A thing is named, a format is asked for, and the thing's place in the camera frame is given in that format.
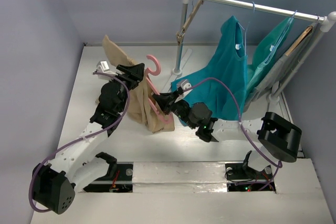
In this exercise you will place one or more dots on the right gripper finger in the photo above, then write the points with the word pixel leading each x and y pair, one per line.
pixel 166 107
pixel 170 97

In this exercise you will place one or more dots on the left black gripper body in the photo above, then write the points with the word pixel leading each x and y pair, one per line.
pixel 124 80

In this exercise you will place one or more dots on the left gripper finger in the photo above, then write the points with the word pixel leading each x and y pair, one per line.
pixel 126 69
pixel 136 74

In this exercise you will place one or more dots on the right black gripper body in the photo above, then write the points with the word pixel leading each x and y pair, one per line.
pixel 170 100

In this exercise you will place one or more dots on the pink plastic hanger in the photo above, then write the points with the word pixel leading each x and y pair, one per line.
pixel 155 72

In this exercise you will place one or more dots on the beige t shirt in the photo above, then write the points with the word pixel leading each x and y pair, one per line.
pixel 142 109

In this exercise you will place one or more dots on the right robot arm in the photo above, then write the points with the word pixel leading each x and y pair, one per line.
pixel 274 139

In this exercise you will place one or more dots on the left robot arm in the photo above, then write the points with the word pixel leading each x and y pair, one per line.
pixel 68 170

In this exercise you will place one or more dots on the teal t shirt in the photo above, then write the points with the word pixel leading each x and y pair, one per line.
pixel 229 66

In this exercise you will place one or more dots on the beige clip hanger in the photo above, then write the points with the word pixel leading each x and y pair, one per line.
pixel 186 20

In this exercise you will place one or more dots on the light green t shirt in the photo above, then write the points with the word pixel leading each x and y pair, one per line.
pixel 264 55

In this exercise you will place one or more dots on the wooden hanger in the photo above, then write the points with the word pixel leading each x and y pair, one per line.
pixel 299 39

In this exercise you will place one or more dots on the grey garment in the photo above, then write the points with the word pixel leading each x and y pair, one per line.
pixel 283 68

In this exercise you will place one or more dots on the silver clothes rack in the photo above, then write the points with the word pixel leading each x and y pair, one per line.
pixel 326 23

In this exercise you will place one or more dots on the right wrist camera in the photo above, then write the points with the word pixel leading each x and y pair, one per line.
pixel 185 86

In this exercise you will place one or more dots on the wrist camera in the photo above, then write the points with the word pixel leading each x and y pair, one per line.
pixel 185 86
pixel 103 70

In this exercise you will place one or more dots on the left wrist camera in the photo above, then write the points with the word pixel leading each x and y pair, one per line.
pixel 103 70

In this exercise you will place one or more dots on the blue wire hanger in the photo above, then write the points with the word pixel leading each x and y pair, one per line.
pixel 238 46
pixel 284 32

